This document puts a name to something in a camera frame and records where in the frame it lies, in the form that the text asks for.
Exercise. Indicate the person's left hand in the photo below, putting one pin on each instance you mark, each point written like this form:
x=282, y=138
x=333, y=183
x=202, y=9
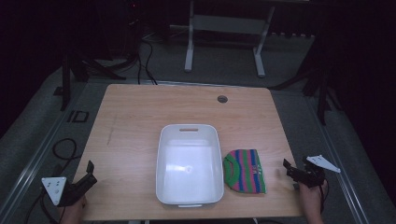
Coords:
x=74, y=213

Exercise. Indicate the person's right hand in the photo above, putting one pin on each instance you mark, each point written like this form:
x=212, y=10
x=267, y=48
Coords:
x=313, y=197

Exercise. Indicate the striped knit sweater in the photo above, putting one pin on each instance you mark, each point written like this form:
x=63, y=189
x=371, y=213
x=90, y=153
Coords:
x=246, y=171

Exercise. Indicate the black metal stand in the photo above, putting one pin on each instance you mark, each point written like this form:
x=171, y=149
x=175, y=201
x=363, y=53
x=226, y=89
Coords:
x=81, y=70
x=320, y=90

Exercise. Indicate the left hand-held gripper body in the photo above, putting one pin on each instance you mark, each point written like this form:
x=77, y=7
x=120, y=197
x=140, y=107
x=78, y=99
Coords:
x=73, y=191

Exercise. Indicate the white plastic bin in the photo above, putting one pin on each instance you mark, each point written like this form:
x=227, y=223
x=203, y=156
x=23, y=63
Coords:
x=189, y=168

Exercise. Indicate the grey metal floor rail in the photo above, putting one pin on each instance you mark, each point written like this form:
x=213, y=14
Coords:
x=37, y=155
x=339, y=161

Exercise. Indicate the white metal desk frame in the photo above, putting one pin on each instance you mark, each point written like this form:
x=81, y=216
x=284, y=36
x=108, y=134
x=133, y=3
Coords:
x=227, y=25

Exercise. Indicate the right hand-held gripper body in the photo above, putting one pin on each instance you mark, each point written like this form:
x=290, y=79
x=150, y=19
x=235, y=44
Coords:
x=311, y=174

